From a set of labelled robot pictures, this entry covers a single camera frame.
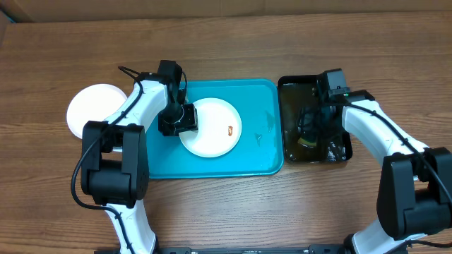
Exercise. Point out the green yellow sponge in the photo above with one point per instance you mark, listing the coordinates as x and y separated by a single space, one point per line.
308 142

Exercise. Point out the black water tray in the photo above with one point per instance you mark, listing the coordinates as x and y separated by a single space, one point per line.
295 92

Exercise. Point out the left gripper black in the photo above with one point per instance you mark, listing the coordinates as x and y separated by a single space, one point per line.
191 124

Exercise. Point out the teal plastic tray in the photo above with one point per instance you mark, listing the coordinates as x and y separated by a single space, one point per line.
259 150

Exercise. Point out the white plate with ketchup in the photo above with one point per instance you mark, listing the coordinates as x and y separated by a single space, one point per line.
96 102

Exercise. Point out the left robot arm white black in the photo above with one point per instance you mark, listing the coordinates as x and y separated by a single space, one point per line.
112 174

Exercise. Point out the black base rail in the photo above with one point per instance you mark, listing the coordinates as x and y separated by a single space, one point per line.
312 249

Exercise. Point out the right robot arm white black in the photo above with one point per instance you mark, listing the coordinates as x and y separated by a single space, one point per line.
414 198

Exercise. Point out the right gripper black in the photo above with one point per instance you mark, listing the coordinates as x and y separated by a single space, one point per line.
312 129

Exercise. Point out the yellow plate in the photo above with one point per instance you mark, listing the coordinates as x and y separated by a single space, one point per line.
75 125

